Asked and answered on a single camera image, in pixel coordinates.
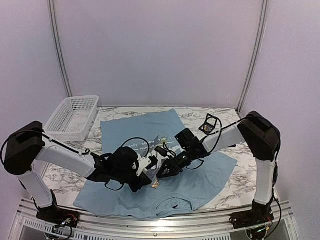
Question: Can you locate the light blue printed t-shirt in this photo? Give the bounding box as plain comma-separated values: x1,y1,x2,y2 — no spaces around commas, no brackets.
73,109,237,219

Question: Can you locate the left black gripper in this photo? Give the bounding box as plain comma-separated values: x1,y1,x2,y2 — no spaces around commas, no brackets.
112,167,152,193

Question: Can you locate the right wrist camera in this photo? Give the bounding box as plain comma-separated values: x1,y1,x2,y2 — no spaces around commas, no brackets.
154,146,168,157

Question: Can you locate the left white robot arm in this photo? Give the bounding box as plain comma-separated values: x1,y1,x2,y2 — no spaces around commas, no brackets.
0,121,152,223

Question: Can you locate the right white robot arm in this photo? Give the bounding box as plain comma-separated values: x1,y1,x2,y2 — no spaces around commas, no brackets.
156,111,281,224

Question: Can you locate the open black brooch box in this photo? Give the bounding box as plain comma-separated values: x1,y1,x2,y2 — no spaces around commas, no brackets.
198,113,218,135

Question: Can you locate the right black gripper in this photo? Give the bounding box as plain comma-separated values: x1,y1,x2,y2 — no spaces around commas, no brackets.
156,147,195,178

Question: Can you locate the aluminium front rail frame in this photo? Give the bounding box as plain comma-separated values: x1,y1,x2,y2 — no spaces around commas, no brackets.
9,197,298,240

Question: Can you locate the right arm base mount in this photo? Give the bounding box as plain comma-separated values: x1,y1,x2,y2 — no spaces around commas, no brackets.
229,199,275,229

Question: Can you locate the white perforated plastic basket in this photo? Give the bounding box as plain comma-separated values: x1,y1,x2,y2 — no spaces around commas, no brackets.
43,95,100,142

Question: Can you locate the right wall aluminium profile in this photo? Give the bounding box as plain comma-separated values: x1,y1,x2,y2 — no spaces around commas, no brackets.
235,0,270,115

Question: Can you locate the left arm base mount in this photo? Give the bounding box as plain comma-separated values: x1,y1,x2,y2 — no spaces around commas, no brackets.
33,190,80,228

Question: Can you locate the wall aluminium profile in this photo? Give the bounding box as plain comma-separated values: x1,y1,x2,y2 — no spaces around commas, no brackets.
235,0,270,115
47,0,73,98

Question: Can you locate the left wall aluminium profile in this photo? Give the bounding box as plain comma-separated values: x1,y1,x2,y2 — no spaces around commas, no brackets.
47,0,73,98

